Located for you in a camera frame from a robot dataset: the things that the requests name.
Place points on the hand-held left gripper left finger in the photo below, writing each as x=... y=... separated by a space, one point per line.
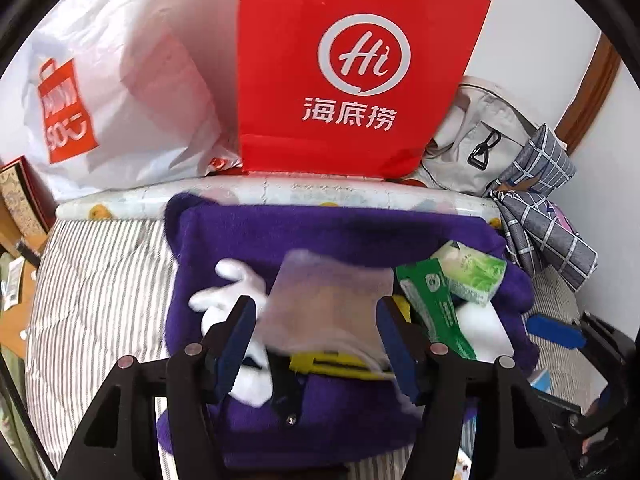
x=240 y=345

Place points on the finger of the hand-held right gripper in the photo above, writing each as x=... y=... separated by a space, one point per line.
x=555 y=331

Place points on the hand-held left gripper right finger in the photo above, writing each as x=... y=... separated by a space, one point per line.
x=400 y=350

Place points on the white glove green cuff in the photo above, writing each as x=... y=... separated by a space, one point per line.
x=235 y=272

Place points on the translucent plastic bag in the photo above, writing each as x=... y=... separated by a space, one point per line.
x=325 y=300

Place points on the blue packet white label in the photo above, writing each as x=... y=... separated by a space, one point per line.
x=541 y=380

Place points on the green wet wipes packet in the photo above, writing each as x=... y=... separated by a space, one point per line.
x=435 y=305

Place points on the yellow black tool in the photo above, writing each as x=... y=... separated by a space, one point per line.
x=320 y=362

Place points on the grey checked cloth pink patch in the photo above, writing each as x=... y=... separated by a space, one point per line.
x=545 y=235

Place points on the green tissue packet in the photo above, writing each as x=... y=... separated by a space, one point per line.
x=475 y=272

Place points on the purple fleece cloth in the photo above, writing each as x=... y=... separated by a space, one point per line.
x=320 y=235

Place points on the grey checked folded cloth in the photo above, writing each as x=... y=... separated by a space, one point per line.
x=545 y=160

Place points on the white printed roll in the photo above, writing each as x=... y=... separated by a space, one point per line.
x=130 y=205

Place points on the beige canvas backpack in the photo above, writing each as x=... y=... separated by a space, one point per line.
x=470 y=130

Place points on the ornate red box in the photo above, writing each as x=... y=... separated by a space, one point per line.
x=20 y=195

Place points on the white plastic bag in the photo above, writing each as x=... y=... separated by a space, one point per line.
x=140 y=85

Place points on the red paper bag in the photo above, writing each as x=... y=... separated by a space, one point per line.
x=300 y=35

